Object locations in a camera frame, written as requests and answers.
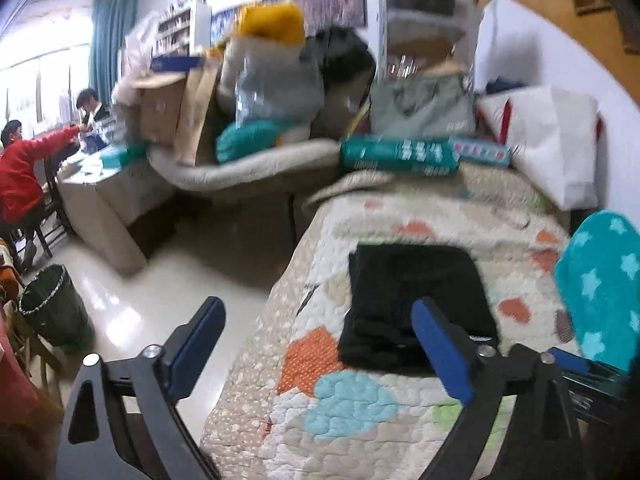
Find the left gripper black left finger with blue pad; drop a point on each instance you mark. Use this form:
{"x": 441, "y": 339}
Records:
{"x": 121, "y": 420}

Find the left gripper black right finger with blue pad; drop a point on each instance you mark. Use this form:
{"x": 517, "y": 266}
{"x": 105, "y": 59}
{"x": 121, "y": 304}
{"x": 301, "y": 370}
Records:
{"x": 542, "y": 440}

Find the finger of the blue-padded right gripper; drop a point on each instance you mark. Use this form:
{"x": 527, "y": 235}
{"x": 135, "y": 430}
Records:
{"x": 570, "y": 359}

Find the teal star blanket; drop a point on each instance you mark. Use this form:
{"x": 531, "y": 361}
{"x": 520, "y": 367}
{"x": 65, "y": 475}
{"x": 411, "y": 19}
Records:
{"x": 597, "y": 278}

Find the dark green waste basket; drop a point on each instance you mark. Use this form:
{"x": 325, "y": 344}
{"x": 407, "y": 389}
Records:
{"x": 53, "y": 308}

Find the quilted patchwork bed cover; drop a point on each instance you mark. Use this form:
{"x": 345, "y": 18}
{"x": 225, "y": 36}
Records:
{"x": 333, "y": 383}

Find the beige table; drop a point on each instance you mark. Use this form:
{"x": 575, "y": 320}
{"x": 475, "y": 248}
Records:
{"x": 103, "y": 205}

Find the light blue dotted box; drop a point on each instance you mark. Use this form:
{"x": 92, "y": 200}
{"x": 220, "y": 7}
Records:
{"x": 481, "y": 151}

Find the beige padded cushion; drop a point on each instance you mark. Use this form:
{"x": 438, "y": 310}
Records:
{"x": 315, "y": 154}

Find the person in red sweater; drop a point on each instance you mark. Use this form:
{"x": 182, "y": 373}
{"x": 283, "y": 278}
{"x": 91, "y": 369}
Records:
{"x": 22, "y": 202}

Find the white paper shopping bag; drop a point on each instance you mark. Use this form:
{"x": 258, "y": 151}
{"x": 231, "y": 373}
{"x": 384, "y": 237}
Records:
{"x": 552, "y": 136}

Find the long teal cardboard box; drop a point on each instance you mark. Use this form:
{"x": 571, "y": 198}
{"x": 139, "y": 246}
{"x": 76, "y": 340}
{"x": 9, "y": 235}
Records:
{"x": 429, "y": 158}

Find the person in dark top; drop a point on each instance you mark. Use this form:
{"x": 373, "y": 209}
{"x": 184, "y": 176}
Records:
{"x": 92, "y": 110}

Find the brown cardboard box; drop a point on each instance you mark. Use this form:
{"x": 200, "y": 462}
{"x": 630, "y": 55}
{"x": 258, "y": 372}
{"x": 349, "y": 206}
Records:
{"x": 160, "y": 102}

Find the grey fabric bag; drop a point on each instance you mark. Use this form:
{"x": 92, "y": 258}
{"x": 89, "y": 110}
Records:
{"x": 422, "y": 107}

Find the teal window curtain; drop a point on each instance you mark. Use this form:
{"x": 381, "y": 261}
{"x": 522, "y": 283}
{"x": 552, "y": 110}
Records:
{"x": 112, "y": 20}

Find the white storage shelf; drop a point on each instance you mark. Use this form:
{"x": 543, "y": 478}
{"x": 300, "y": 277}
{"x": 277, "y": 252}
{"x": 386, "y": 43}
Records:
{"x": 421, "y": 34}

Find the yellow bag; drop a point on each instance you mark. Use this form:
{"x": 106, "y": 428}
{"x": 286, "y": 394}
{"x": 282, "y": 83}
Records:
{"x": 281, "y": 22}

